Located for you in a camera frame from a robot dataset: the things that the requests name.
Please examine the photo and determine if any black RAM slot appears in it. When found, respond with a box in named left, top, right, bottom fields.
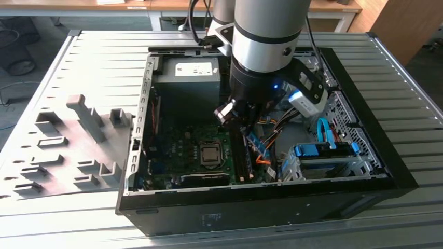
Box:
left=230, top=129, right=249, bottom=182

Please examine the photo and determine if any grey power supply unit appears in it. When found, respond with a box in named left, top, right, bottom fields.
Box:
left=154, top=57, right=223, bottom=125

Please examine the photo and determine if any silver CPU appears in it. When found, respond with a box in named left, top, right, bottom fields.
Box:
left=201, top=147, right=218, bottom=161

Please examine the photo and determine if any blue disk carrier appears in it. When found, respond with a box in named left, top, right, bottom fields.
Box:
left=293, top=144, right=361, bottom=159

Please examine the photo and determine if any CPU socket with cover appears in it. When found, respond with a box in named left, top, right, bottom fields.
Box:
left=195, top=141, right=226, bottom=170

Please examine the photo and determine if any green motherboard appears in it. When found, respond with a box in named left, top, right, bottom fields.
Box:
left=143, top=124, right=278, bottom=190

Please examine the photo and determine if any black disk drive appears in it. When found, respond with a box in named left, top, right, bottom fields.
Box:
left=318, top=143, right=354, bottom=158

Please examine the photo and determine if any grey metal disk bay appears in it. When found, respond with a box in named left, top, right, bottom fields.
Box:
left=279, top=142, right=389, bottom=182

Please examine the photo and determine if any black expansion card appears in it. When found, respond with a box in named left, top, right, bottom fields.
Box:
left=179, top=173, right=231, bottom=188

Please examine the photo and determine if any black PC case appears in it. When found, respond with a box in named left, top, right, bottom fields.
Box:
left=115, top=46, right=419, bottom=237

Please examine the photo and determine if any wooden cabinet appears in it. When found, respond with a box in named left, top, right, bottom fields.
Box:
left=347, top=0, right=443, bottom=67

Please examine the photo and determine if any grey parts rack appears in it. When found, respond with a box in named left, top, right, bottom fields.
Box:
left=0, top=93, right=137, bottom=200

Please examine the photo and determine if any black chair base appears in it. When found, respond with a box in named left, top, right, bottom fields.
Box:
left=422, top=31, right=443, bottom=54

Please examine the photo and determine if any wooden desk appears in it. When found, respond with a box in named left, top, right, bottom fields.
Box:
left=0, top=0, right=363, bottom=33

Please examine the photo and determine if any black wheeled bin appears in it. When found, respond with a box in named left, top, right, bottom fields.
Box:
left=0, top=17, right=43, bottom=76

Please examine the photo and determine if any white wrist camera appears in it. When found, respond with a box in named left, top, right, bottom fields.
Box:
left=289, top=88, right=329, bottom=118

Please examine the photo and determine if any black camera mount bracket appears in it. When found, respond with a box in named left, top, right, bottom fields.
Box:
left=277, top=58, right=329, bottom=104

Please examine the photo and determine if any black wire bundle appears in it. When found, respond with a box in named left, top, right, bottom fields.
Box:
left=255, top=108, right=302, bottom=153

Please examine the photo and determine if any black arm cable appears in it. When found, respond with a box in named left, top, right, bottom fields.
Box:
left=187, top=0, right=225, bottom=50

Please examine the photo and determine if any blue SATA wire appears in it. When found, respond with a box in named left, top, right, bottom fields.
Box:
left=317, top=118, right=339, bottom=150

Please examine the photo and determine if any orange wire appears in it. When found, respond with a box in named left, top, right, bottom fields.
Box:
left=255, top=153, right=278, bottom=165

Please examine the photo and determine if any grey cable with plug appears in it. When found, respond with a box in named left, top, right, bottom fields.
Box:
left=178, top=0, right=197, bottom=32

